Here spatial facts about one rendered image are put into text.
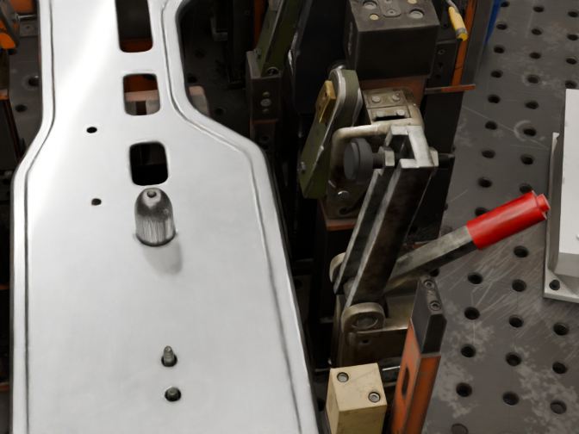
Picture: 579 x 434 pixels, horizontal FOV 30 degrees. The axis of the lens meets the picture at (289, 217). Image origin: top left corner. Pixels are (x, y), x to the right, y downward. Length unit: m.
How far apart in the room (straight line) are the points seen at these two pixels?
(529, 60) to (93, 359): 0.88
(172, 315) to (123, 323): 0.04
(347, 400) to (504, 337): 0.51
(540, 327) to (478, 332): 0.07
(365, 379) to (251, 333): 0.13
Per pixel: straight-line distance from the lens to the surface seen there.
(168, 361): 0.82
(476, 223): 0.76
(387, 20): 0.91
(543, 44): 1.56
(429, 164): 0.67
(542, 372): 1.21
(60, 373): 0.83
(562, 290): 1.27
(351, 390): 0.74
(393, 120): 0.89
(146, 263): 0.88
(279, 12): 0.99
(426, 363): 0.66
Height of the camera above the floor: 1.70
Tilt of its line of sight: 51 degrees down
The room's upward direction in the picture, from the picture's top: 3 degrees clockwise
